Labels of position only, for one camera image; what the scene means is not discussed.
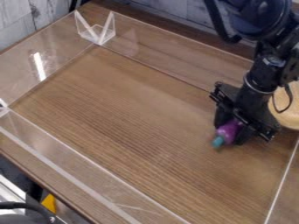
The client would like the yellow label on device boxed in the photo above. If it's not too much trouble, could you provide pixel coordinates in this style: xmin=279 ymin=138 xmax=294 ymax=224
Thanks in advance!
xmin=42 ymin=194 xmax=58 ymax=213

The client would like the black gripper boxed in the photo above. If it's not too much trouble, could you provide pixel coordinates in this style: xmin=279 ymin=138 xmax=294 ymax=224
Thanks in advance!
xmin=210 ymin=82 xmax=281 ymax=145

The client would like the black cable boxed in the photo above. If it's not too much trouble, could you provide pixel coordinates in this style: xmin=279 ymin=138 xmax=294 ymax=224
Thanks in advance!
xmin=0 ymin=200 xmax=59 ymax=224

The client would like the clear acrylic tray wall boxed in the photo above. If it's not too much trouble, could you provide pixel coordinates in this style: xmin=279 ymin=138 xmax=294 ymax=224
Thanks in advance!
xmin=0 ymin=99 xmax=191 ymax=224

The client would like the clear acrylic corner bracket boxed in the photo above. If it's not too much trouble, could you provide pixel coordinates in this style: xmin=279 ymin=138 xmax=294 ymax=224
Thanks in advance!
xmin=74 ymin=11 xmax=116 ymax=46

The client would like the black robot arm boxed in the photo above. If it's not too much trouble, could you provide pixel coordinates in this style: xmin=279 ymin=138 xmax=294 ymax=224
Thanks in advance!
xmin=205 ymin=0 xmax=299 ymax=147

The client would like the brown wooden bowl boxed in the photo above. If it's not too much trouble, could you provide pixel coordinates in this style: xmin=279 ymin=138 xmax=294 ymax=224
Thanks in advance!
xmin=269 ymin=81 xmax=299 ymax=131

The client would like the purple toy eggplant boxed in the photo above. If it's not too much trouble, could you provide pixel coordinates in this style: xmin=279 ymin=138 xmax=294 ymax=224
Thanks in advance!
xmin=213 ymin=119 xmax=243 ymax=148

